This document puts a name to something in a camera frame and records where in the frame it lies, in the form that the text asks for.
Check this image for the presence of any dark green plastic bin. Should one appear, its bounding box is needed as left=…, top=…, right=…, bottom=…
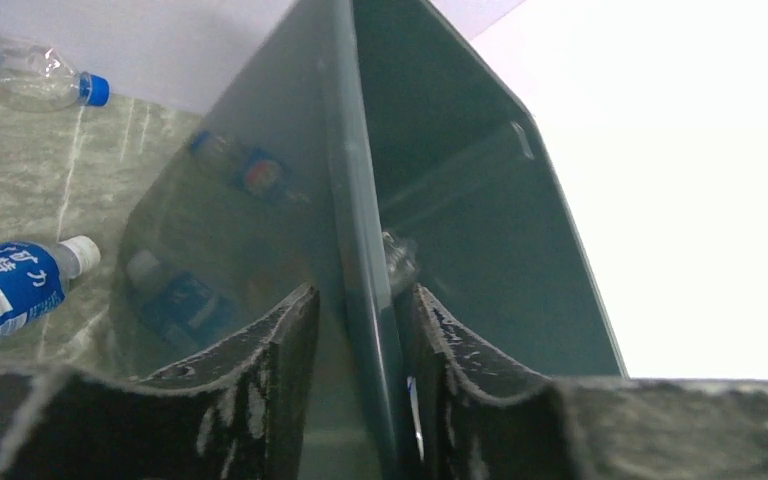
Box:
left=111, top=1, right=626, bottom=479

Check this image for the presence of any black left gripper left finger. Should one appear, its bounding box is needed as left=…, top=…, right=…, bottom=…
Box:
left=0, top=284, right=320, bottom=479

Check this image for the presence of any blue cap bottle behind bin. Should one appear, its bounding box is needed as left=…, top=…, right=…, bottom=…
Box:
left=0, top=35, right=111, bottom=113

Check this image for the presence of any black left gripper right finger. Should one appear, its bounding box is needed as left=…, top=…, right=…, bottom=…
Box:
left=400, top=284, right=768, bottom=479

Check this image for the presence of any tall clear bottle white cap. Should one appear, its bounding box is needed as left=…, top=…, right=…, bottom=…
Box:
left=382, top=230, right=420, bottom=297

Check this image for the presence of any blue Pocari bottle white cap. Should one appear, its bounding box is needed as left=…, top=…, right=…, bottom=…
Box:
left=0, top=235, right=101, bottom=339

